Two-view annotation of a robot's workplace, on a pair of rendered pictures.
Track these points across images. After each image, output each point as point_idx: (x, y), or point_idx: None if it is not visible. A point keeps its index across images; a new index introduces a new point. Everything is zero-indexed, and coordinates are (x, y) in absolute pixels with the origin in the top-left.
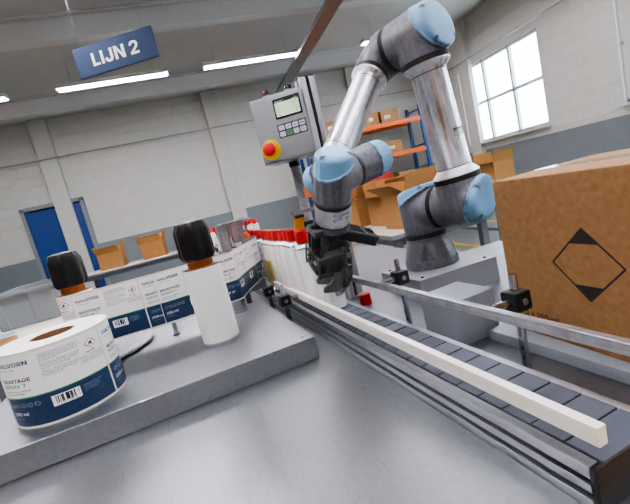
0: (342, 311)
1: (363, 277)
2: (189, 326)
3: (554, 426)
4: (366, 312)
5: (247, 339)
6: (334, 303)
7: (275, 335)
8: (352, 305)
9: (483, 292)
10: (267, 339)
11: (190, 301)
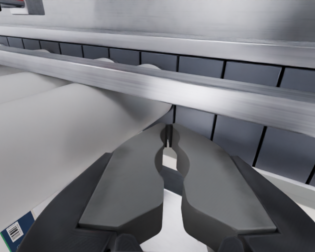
0: None
1: (300, 106)
2: (43, 207)
3: None
4: (284, 81)
5: (147, 241)
6: (160, 116)
7: (174, 229)
8: (175, 60)
9: None
10: (178, 242)
11: (18, 238)
